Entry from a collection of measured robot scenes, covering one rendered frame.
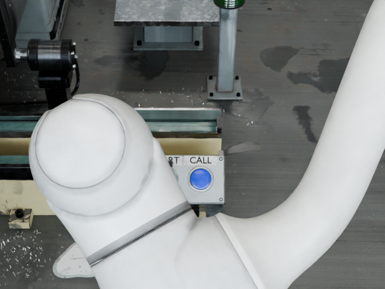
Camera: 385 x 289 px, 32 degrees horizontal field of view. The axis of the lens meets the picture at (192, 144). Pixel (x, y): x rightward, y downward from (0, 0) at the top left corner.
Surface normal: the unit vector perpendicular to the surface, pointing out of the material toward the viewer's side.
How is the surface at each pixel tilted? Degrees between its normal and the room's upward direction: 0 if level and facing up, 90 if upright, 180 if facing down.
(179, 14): 0
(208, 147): 90
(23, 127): 0
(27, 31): 90
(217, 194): 40
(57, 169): 46
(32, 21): 90
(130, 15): 0
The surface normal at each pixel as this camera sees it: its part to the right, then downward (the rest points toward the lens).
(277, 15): 0.01, -0.72
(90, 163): 0.06, -0.04
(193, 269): 0.10, -0.27
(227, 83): 0.00, 0.70
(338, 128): -0.67, -0.32
